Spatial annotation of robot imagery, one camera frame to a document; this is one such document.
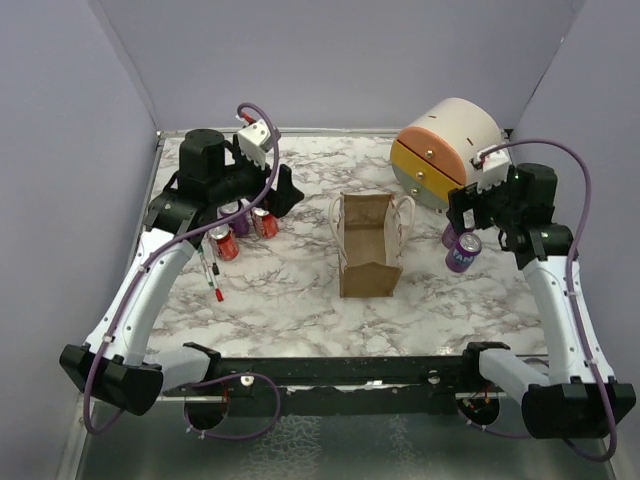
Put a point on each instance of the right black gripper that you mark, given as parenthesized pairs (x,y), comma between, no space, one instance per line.
(468,197)

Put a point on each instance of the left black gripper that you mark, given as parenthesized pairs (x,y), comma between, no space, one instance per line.
(285,195)

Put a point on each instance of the purple fanta can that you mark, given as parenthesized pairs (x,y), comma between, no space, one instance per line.
(449,236)
(463,252)

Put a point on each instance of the purple Fanta can front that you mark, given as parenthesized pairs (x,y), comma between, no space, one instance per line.
(463,252)

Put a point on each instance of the brown canvas tote bag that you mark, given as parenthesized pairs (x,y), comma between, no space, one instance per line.
(371,232)

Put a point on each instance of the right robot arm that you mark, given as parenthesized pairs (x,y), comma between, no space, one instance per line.
(572,399)

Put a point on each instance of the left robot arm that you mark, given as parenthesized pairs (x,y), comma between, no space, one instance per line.
(112,364)

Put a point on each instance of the red cola can rear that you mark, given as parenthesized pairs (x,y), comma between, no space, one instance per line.
(265,223)

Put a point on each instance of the red cola can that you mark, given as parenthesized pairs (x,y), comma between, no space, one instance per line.
(265,223)
(223,242)

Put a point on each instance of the purple can by cola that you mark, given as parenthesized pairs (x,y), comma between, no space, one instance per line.
(240,224)

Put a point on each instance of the round drawer cabinet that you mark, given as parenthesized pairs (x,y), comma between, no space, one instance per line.
(432,155)

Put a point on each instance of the red cola can front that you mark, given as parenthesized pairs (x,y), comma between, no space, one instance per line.
(223,242)

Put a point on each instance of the green capped marker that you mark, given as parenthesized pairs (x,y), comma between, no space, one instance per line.
(203,262)

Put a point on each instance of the red capped marker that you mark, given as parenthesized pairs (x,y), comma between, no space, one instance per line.
(214,284)

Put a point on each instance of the metal front plate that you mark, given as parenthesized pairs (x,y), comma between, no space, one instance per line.
(159,446)

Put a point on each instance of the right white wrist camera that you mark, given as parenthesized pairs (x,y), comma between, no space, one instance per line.
(490,170)

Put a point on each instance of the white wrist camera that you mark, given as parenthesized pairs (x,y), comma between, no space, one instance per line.
(490,170)
(254,142)

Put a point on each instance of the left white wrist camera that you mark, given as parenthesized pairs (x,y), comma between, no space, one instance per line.
(254,142)

